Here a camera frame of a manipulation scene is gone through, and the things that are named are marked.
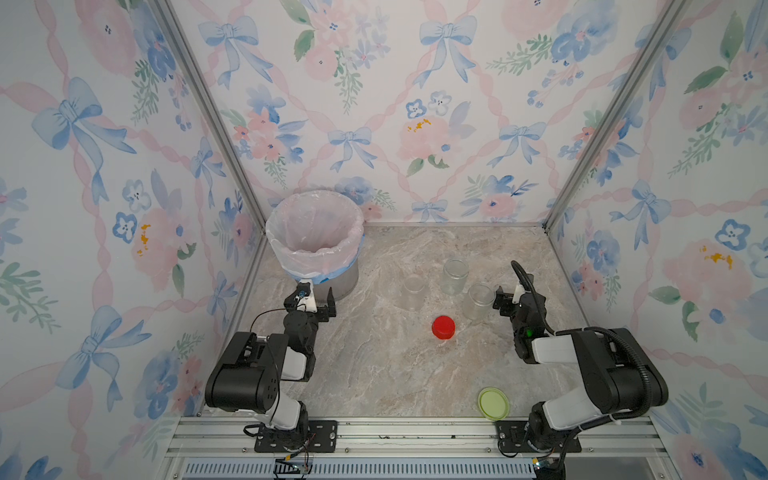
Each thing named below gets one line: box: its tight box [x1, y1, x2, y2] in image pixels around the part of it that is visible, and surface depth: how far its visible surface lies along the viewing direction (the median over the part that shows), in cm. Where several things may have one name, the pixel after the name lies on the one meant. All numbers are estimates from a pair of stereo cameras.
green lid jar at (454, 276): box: [440, 258, 470, 295], surface depth 98 cm
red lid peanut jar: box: [403, 274, 426, 311], surface depth 102 cm
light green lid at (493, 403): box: [478, 387, 510, 421], surface depth 80 cm
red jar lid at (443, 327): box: [432, 315, 456, 340], surface depth 94 cm
